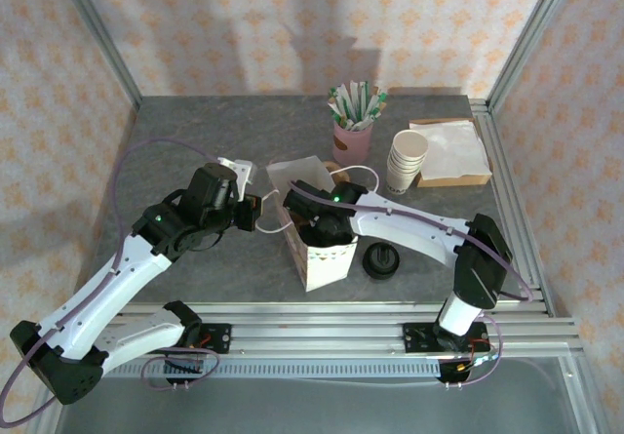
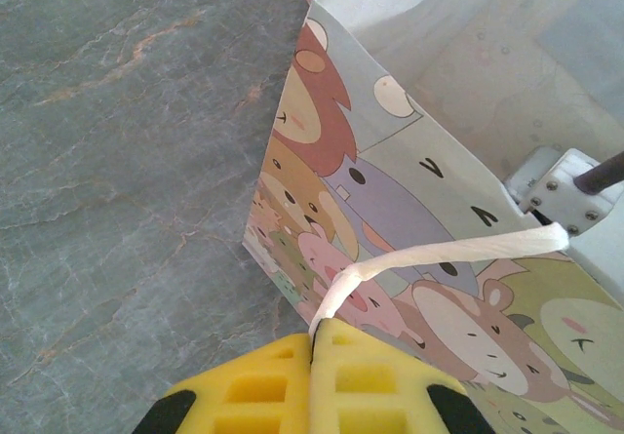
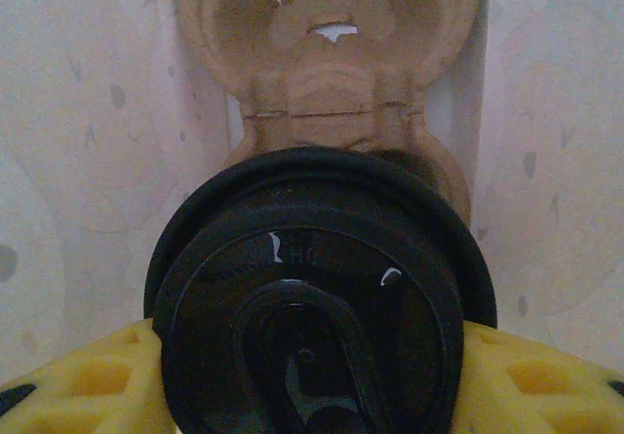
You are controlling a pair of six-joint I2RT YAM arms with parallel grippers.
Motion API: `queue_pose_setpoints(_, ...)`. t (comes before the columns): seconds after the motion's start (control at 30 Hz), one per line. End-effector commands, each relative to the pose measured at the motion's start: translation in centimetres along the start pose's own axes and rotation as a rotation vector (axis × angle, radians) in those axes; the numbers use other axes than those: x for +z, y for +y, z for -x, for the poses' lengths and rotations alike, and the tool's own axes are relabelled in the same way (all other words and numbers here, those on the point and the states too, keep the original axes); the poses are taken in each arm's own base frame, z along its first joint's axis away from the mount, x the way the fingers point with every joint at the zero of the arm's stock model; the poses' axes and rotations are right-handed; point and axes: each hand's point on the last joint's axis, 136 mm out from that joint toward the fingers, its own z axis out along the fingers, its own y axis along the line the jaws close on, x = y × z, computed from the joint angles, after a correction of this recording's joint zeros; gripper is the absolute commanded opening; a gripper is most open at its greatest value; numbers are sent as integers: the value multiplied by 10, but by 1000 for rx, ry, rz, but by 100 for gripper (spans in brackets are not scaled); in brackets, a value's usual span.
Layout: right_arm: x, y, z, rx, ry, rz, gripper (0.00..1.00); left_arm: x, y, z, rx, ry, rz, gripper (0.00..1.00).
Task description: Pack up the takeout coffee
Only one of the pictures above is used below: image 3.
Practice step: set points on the black plastic cup lid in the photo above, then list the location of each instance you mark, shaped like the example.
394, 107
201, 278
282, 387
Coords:
312, 283

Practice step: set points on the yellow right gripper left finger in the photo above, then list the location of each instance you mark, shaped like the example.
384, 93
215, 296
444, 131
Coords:
88, 390

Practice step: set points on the brown pulp cup carrier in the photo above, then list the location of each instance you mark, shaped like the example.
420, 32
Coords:
331, 63

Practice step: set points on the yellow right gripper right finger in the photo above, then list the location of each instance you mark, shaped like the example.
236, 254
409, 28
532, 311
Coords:
536, 390

